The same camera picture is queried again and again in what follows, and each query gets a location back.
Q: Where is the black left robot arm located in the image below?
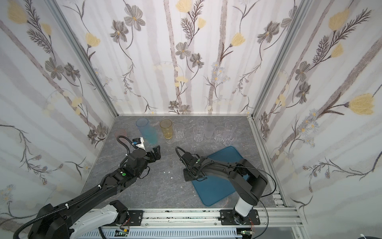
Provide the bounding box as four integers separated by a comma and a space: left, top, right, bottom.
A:
13, 144, 161, 239

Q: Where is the yellow transparent glass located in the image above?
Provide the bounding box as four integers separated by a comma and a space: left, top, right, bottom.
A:
160, 119, 173, 139

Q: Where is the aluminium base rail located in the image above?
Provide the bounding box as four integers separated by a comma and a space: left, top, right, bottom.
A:
102, 208, 308, 239

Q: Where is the green frosted glass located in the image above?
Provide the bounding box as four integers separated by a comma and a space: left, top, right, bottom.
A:
147, 130, 158, 145

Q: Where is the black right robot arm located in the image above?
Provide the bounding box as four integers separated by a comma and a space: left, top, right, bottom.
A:
175, 146, 268, 225

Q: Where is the white frosted glass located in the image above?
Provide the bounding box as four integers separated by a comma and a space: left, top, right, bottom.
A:
204, 122, 215, 138

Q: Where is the white slotted cable duct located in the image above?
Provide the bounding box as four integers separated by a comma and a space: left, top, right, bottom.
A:
80, 228, 242, 239

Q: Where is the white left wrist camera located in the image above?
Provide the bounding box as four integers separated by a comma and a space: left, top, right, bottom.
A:
132, 137, 145, 150

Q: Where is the clear faceted glass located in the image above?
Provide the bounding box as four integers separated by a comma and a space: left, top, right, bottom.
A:
214, 126, 225, 142
197, 119, 208, 128
193, 126, 205, 142
223, 121, 237, 146
173, 123, 185, 139

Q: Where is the teal plastic tray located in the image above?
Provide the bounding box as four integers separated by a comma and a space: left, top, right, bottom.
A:
192, 146, 243, 207

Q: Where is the pink transparent glass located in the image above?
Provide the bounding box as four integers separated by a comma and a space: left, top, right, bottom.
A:
114, 129, 127, 138

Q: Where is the blue frosted glass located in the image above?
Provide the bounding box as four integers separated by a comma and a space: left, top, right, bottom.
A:
136, 118, 153, 138

